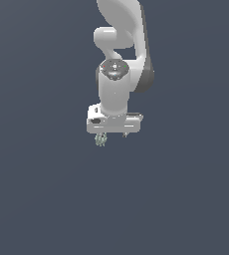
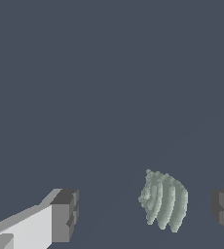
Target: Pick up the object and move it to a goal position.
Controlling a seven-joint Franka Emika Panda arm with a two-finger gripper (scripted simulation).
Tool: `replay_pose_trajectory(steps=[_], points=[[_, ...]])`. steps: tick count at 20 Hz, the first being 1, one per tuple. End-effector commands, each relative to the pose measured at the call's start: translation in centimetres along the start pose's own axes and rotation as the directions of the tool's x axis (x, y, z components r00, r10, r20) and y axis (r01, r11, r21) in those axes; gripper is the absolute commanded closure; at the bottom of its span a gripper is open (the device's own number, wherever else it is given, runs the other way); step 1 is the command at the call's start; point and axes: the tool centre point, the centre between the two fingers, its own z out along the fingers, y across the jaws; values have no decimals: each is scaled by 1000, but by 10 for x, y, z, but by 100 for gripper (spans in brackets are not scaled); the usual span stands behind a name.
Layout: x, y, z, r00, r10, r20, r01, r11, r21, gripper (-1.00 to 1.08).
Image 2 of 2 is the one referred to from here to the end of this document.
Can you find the pale green ridged shell object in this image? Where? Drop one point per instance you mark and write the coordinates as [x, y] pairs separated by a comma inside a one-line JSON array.
[[164, 201]]

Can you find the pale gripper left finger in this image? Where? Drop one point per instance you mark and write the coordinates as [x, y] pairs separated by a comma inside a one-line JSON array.
[[36, 223]]

